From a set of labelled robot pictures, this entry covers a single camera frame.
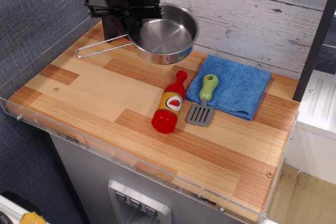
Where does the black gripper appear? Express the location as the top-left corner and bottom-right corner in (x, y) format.
(83, 0), (162, 43)

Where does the stainless steel pot with handle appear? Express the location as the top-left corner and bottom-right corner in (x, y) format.
(75, 3), (198, 65)

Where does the red toy ketchup bottle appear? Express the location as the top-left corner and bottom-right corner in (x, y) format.
(151, 70), (187, 134)

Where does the blue folded cloth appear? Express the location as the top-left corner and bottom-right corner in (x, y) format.
(186, 55), (271, 121)

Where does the clear acrylic table guard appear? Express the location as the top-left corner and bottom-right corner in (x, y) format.
(1, 20), (299, 223)

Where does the grey toy fridge cabinet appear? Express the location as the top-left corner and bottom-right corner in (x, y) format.
(51, 135), (239, 223)

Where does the silver dispenser button panel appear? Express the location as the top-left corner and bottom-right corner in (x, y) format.
(108, 179), (173, 223)

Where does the white toy sink unit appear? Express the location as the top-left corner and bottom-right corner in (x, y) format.
(285, 70), (335, 184)

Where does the yellow and black object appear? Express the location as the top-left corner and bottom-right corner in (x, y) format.
(0, 210), (48, 224)

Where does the dark left vertical post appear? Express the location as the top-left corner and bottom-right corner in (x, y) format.
(101, 0), (127, 40)

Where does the dark vertical post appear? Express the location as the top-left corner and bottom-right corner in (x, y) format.
(101, 0), (127, 40)
(292, 0), (335, 102)

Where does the toy spatula with green handle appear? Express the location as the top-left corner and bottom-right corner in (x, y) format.
(186, 74), (218, 126)

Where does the dark right vertical post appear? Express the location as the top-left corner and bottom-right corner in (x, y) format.
(292, 0), (335, 102)

